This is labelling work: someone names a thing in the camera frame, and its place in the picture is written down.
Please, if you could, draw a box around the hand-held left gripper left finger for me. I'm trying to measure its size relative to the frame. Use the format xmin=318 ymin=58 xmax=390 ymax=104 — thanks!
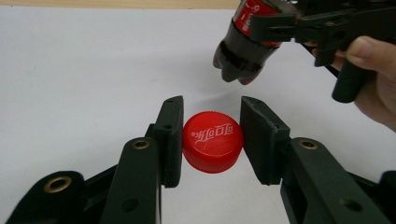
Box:
xmin=99 ymin=95 xmax=185 ymax=224

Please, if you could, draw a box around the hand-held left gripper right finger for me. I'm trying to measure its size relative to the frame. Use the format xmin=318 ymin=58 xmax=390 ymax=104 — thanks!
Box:
xmin=240 ymin=95 xmax=393 ymax=224

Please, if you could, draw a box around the dark cola bottle red label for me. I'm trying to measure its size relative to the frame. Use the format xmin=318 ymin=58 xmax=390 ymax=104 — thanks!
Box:
xmin=213 ymin=0 xmax=302 ymax=86

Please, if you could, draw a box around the red bottle cap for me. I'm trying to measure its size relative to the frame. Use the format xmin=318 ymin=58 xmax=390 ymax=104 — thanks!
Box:
xmin=181 ymin=110 xmax=245 ymax=175

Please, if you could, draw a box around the light wooden table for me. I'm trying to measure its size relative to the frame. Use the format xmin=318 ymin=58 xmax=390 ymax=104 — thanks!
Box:
xmin=0 ymin=0 xmax=241 ymax=9

